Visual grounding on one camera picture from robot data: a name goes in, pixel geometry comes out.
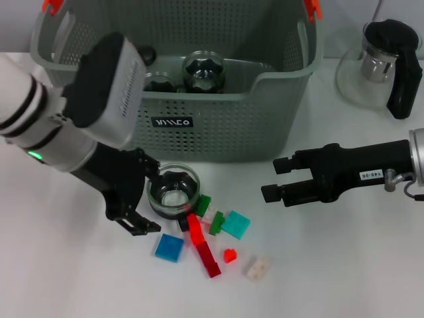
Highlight orange bin handle clip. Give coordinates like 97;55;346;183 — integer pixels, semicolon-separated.
42;0;64;16
303;0;323;23

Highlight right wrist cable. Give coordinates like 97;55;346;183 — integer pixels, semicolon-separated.
405;180;424;201

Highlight glass teacup black sleeve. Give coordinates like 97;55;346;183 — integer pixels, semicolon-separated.
144;72;178;93

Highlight dark red long brick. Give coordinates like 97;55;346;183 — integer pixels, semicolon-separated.
195;240;222;278

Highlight glass pitcher black handle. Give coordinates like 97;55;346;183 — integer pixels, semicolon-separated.
335;19;423;120

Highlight green toy brick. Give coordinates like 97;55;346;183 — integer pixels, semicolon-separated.
208;211;227;237
194;194;212;215

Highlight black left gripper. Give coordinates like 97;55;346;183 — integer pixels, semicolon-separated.
71;142;163;237

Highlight teal square toy brick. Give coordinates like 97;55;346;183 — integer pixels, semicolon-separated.
221;210;252;240

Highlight blue square toy brick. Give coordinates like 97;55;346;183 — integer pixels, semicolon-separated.
154;233;185;264

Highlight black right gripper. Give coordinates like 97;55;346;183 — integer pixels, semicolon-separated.
260;138;413;208

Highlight black clay teapot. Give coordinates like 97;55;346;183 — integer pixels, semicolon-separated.
138;45;158;66

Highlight bright red long brick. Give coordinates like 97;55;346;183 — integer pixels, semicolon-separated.
187;214;205;237

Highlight small white toy brick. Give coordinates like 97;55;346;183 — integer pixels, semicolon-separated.
201;204;222;229

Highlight translucent white toy brick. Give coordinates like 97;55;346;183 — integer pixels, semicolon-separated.
244;255;272;282

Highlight grey perforated plastic storage bin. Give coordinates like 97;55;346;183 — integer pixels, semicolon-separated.
30;0;324;163

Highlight glass jar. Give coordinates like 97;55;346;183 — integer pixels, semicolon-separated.
182;50;228;94
146;163;201;233

